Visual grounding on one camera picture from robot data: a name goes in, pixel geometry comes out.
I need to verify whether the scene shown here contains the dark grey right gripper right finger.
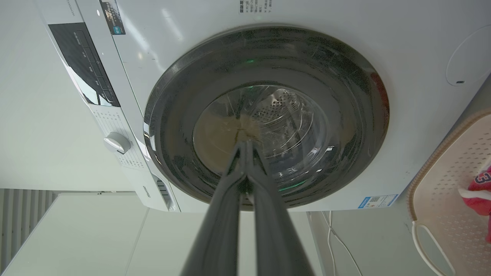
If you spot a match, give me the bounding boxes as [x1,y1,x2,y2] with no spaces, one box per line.
[245,140,315,276]

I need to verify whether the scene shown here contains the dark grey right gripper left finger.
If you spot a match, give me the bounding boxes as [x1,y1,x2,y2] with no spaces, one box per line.
[180,140,247,276]

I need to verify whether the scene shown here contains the beige perforated laundry basket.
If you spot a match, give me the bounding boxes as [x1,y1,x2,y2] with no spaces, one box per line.
[407,109,491,276]

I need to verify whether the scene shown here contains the silver washing machine control knob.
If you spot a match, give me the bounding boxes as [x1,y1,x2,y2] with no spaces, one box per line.
[104,132,132,154]

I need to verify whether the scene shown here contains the round dark washing machine door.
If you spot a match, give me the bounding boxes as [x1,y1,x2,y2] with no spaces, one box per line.
[143,25,390,210]

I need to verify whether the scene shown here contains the white slatted radiator panel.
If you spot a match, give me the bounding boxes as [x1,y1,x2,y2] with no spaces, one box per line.
[0,189,58,265]

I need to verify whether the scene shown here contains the red sports jersey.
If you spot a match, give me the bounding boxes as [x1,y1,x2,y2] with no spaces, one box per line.
[458,166,491,243]

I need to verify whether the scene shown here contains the white front-load washing machine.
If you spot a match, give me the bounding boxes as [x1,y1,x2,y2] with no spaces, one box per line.
[35,0,491,214]

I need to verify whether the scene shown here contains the white power cable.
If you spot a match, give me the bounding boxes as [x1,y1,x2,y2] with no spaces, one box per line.
[321,211,363,276]

